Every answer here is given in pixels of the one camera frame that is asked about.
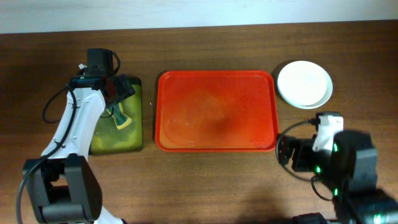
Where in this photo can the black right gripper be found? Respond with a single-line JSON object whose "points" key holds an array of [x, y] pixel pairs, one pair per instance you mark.
{"points": [[291, 154]]}

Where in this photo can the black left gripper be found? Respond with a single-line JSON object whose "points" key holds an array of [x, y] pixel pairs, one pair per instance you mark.
{"points": [[123, 90]]}

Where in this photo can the green and yellow sponge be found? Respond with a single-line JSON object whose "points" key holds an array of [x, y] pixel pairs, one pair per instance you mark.
{"points": [[121, 119]]}

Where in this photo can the white plate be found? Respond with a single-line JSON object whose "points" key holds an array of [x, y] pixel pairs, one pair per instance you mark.
{"points": [[302, 68]]}

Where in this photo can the light green plate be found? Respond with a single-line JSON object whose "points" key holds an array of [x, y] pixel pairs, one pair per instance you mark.
{"points": [[328, 96]]}

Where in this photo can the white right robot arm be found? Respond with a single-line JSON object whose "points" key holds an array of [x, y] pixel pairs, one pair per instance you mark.
{"points": [[348, 170]]}

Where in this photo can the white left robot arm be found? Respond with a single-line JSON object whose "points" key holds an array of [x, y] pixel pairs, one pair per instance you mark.
{"points": [[61, 185]]}

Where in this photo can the black tray with yellow liquid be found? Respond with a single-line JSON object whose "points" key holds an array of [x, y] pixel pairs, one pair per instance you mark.
{"points": [[108, 139]]}

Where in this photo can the red plastic tray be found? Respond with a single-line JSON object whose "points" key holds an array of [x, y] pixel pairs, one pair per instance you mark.
{"points": [[216, 111]]}

